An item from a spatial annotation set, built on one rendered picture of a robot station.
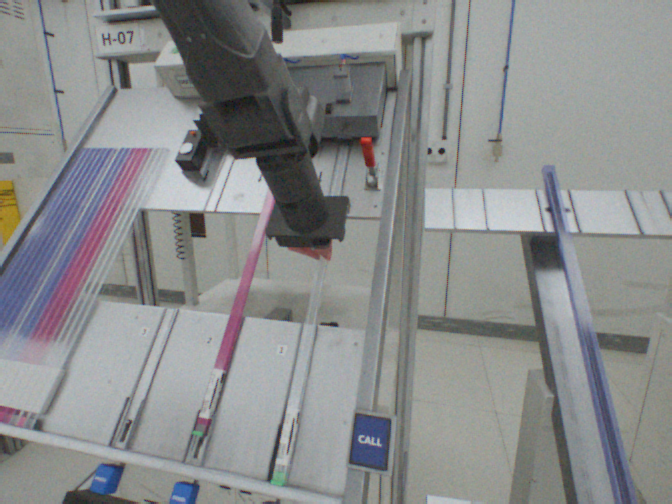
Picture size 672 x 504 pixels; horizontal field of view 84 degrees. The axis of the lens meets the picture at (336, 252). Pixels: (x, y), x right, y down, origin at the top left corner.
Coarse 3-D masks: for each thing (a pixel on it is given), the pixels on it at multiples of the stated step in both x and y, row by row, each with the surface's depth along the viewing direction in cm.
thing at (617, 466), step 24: (552, 168) 51; (552, 192) 49; (552, 216) 48; (576, 264) 43; (576, 288) 41; (576, 312) 40; (600, 360) 37; (600, 384) 36; (600, 408) 35; (600, 432) 34; (624, 456) 33; (624, 480) 32
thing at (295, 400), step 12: (336, 168) 62; (336, 180) 61; (336, 192) 60; (324, 264) 54; (324, 276) 53; (312, 288) 52; (312, 300) 51; (312, 312) 50; (312, 324) 50; (312, 336) 49; (300, 348) 48; (300, 360) 47; (300, 372) 47; (300, 384) 46; (300, 396) 45; (300, 408) 46; (276, 468) 42; (288, 468) 42
